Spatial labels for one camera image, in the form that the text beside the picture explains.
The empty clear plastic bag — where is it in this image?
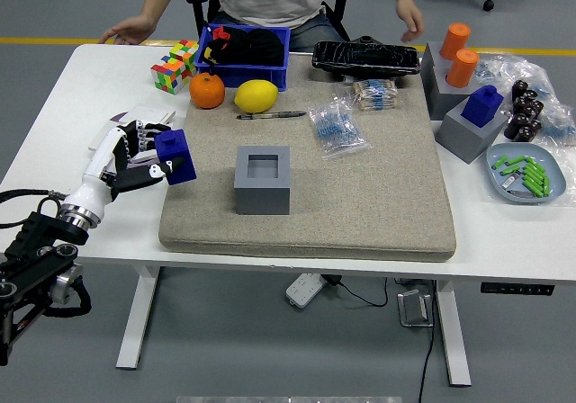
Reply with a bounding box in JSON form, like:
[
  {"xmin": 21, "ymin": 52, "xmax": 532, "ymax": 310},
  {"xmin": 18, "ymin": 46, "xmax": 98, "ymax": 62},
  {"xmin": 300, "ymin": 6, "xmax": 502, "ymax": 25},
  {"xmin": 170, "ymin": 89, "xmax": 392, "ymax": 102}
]
[{"xmin": 551, "ymin": 144, "xmax": 576, "ymax": 206}]

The clear bag of tan resistors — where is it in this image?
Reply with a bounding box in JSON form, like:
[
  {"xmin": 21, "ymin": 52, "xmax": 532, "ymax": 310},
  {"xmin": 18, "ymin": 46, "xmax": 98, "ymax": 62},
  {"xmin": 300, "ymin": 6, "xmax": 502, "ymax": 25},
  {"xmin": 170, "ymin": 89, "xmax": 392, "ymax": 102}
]
[{"xmin": 335, "ymin": 77, "xmax": 401, "ymax": 112}]

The thin black adapter cable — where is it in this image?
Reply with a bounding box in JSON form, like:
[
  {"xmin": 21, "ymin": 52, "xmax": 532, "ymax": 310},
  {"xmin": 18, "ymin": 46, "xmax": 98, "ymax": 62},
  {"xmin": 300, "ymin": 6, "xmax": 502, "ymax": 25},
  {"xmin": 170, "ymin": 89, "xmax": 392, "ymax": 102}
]
[{"xmin": 339, "ymin": 276, "xmax": 391, "ymax": 308}]

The long black power cable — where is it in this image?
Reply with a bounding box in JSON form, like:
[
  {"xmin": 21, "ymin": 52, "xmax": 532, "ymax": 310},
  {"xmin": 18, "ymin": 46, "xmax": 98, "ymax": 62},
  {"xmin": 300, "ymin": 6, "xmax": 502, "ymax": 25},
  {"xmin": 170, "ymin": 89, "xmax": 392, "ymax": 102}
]
[{"xmin": 416, "ymin": 279, "xmax": 438, "ymax": 403}]

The white wall switch panel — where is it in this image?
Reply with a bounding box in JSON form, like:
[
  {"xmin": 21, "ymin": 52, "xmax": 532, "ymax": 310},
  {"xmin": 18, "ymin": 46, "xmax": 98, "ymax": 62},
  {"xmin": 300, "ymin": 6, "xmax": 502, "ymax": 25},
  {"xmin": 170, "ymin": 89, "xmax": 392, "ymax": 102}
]
[{"xmin": 121, "ymin": 104, "xmax": 176, "ymax": 128}]

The grey square seal holder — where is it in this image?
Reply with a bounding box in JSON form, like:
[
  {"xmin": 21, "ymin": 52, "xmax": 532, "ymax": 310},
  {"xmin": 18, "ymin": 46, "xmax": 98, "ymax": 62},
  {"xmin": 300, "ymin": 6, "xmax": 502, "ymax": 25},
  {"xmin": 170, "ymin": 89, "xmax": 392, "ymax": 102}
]
[
  {"xmin": 233, "ymin": 145, "xmax": 293, "ymax": 216},
  {"xmin": 435, "ymin": 97, "xmax": 509, "ymax": 165}
]

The black grey pen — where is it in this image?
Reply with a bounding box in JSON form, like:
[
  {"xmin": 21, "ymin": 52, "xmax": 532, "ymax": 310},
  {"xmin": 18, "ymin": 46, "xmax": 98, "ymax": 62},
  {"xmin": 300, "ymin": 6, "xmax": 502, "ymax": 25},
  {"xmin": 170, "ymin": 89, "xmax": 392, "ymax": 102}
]
[{"xmin": 236, "ymin": 110, "xmax": 308, "ymax": 121}]

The beige textured mat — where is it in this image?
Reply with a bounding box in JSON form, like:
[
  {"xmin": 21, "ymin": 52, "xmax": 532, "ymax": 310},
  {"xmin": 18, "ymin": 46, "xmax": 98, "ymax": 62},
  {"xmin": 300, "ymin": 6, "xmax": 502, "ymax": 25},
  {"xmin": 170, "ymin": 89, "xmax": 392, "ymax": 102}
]
[{"xmin": 157, "ymin": 54, "xmax": 457, "ymax": 263}]

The blue plastic bin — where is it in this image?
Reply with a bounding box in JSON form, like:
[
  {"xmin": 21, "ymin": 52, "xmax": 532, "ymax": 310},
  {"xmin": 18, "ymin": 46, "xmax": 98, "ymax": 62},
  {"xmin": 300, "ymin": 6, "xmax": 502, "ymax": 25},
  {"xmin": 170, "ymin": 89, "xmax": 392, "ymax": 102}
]
[{"xmin": 193, "ymin": 23, "xmax": 292, "ymax": 93}]

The grey block with two holes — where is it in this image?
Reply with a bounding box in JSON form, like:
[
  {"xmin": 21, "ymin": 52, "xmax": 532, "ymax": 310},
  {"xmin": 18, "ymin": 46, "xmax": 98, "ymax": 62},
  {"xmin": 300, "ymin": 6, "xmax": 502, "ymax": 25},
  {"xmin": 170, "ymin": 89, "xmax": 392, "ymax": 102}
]
[{"xmin": 418, "ymin": 40, "xmax": 481, "ymax": 121}]

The white table leg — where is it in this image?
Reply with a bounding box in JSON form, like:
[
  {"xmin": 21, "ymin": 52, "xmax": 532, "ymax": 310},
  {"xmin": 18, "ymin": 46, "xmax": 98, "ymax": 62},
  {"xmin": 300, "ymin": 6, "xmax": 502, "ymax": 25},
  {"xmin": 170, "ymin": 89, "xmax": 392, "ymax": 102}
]
[
  {"xmin": 434, "ymin": 279, "xmax": 473, "ymax": 387},
  {"xmin": 115, "ymin": 265, "xmax": 161, "ymax": 371}
]

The white power strip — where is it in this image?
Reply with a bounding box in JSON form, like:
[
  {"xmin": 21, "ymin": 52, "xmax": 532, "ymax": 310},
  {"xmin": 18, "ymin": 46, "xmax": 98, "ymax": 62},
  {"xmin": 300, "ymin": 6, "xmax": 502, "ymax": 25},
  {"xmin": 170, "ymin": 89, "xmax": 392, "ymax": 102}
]
[{"xmin": 285, "ymin": 272, "xmax": 329, "ymax": 309}]

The person's right hand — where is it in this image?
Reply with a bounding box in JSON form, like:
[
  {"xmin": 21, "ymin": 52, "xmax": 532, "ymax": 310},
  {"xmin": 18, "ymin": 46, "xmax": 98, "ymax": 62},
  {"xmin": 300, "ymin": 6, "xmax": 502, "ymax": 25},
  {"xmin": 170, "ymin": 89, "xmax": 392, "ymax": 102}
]
[{"xmin": 97, "ymin": 14, "xmax": 158, "ymax": 46}]

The light blue plate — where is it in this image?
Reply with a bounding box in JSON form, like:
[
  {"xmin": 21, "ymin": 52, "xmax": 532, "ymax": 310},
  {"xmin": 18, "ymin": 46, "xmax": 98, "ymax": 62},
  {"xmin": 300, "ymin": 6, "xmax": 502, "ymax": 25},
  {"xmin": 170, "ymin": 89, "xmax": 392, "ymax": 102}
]
[{"xmin": 485, "ymin": 143, "xmax": 567, "ymax": 205}]

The clear bag of blue resistors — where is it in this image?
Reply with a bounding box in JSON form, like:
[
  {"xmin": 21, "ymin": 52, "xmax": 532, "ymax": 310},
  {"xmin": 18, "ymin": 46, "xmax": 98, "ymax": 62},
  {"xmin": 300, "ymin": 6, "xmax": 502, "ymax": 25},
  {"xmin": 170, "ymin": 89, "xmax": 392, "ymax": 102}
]
[
  {"xmin": 537, "ymin": 101, "xmax": 576, "ymax": 148},
  {"xmin": 307, "ymin": 99, "xmax": 374, "ymax": 161},
  {"xmin": 472, "ymin": 54, "xmax": 548, "ymax": 85}
]

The black table control panel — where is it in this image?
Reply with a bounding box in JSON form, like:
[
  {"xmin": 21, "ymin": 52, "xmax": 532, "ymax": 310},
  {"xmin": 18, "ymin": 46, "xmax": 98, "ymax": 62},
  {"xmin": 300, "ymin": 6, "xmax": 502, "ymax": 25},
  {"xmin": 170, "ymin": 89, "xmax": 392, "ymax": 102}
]
[{"xmin": 480, "ymin": 281, "xmax": 555, "ymax": 296}]

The black glossy mirror device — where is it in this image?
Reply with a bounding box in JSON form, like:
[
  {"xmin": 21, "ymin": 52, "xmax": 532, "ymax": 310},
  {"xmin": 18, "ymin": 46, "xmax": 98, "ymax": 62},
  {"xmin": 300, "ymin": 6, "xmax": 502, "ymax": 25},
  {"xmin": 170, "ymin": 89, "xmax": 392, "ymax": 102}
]
[{"xmin": 311, "ymin": 34, "xmax": 422, "ymax": 83}]

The multicoloured puzzle cube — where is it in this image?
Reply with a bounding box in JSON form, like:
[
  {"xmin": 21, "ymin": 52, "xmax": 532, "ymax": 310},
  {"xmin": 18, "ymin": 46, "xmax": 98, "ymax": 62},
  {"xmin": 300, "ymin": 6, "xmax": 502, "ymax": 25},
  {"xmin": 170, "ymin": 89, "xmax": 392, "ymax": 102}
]
[
  {"xmin": 169, "ymin": 39, "xmax": 201, "ymax": 74},
  {"xmin": 150, "ymin": 56, "xmax": 194, "ymax": 95}
]

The yellow lemon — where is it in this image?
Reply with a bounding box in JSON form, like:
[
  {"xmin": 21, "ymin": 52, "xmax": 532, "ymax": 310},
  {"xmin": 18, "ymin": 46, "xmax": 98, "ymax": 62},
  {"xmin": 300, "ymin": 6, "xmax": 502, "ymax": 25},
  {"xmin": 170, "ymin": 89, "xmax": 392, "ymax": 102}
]
[{"xmin": 233, "ymin": 79, "xmax": 280, "ymax": 114}]

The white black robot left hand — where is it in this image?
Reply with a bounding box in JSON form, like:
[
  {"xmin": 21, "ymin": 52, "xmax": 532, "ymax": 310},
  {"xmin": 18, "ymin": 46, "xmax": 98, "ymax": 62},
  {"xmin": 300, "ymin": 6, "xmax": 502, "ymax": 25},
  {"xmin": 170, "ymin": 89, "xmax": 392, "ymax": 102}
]
[{"xmin": 62, "ymin": 119, "xmax": 186, "ymax": 218}]

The orange cylinder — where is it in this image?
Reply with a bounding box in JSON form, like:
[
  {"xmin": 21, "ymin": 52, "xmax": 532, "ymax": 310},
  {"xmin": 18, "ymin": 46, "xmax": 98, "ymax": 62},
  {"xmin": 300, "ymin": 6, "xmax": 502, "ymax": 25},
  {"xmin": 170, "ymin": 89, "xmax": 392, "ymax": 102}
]
[
  {"xmin": 445, "ymin": 48, "xmax": 481, "ymax": 89},
  {"xmin": 439, "ymin": 22, "xmax": 473, "ymax": 61}
]

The person's left hand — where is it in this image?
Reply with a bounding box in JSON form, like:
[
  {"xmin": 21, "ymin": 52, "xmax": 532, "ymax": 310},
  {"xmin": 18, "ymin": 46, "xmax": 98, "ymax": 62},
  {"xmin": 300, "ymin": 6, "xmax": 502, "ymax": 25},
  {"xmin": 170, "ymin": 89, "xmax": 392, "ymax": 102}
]
[{"xmin": 395, "ymin": 0, "xmax": 426, "ymax": 43}]

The black fabric bundle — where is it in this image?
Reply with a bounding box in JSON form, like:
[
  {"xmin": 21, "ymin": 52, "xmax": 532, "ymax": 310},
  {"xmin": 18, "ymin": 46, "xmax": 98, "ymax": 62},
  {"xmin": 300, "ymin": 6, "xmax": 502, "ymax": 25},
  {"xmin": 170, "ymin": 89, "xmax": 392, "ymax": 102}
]
[{"xmin": 199, "ymin": 19, "xmax": 286, "ymax": 67}]

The orange fruit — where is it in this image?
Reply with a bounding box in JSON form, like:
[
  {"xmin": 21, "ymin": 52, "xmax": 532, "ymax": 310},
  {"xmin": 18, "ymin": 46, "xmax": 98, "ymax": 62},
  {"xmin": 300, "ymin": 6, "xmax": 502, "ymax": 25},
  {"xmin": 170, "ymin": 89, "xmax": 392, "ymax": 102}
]
[{"xmin": 188, "ymin": 72, "xmax": 226, "ymax": 110}]

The blue seal stamp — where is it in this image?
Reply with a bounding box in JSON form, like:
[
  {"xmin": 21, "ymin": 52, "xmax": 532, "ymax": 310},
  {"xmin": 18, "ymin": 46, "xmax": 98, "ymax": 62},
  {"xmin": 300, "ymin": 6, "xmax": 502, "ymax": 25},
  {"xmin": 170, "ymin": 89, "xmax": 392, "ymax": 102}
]
[
  {"xmin": 154, "ymin": 128, "xmax": 198, "ymax": 187},
  {"xmin": 460, "ymin": 85, "xmax": 504, "ymax": 129}
]

